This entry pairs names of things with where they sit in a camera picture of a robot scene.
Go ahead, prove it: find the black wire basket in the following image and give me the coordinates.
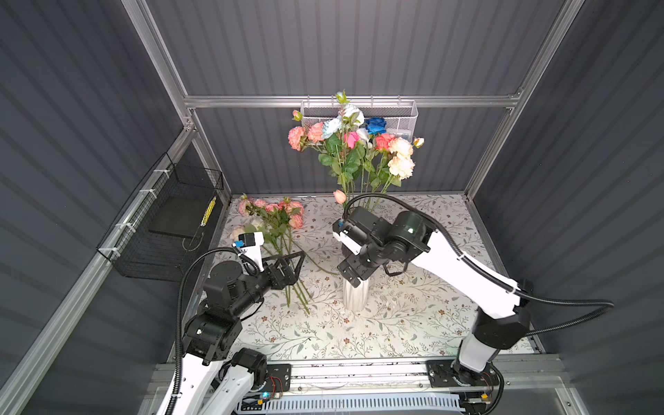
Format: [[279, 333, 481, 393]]
[[97, 156, 226, 282]]

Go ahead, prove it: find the blue artificial rose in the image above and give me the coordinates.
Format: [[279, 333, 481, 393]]
[[365, 117, 391, 193]]

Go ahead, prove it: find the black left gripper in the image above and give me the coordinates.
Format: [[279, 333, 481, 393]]
[[231, 249, 303, 321]]

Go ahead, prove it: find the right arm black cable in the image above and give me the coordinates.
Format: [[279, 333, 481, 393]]
[[341, 193, 616, 338]]

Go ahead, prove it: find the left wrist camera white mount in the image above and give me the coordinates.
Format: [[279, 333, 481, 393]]
[[233, 232, 265, 273]]

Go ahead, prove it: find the cream rose stem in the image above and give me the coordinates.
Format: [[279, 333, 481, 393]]
[[369, 153, 415, 194]]

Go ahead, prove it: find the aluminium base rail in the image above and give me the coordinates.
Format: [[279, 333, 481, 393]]
[[149, 357, 520, 400]]

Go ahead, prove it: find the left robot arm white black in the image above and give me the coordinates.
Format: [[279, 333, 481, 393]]
[[157, 251, 305, 414]]

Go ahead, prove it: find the hot pink rose stem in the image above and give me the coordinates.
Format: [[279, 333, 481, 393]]
[[342, 131, 361, 195]]

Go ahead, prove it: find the white ribbed ceramic vase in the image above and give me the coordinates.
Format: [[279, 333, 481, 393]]
[[343, 279, 371, 313]]

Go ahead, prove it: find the pink tulip bud stem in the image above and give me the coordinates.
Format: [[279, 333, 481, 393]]
[[333, 190, 348, 207]]

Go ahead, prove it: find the white rose stem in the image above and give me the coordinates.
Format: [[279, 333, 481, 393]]
[[334, 90, 367, 209]]

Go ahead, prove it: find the white wire mesh basket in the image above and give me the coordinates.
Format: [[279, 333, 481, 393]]
[[300, 97, 418, 141]]

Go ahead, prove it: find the bunch of artificial flowers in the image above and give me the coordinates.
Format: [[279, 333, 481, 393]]
[[220, 195, 343, 322]]

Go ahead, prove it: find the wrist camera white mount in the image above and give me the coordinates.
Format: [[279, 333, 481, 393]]
[[233, 232, 265, 273], [332, 219, 365, 255]]

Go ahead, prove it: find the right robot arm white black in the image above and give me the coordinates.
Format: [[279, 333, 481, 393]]
[[332, 207, 530, 386]]

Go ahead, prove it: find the pink carnation stem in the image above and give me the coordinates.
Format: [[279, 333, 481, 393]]
[[287, 108, 349, 209]]

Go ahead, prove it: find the floral patterned table mat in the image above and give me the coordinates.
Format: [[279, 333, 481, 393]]
[[233, 196, 477, 361]]

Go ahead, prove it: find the cream pink rose spray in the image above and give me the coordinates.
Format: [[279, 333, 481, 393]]
[[370, 132, 425, 209]]

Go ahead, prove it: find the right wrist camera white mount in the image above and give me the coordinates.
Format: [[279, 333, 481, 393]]
[[332, 219, 365, 255]]

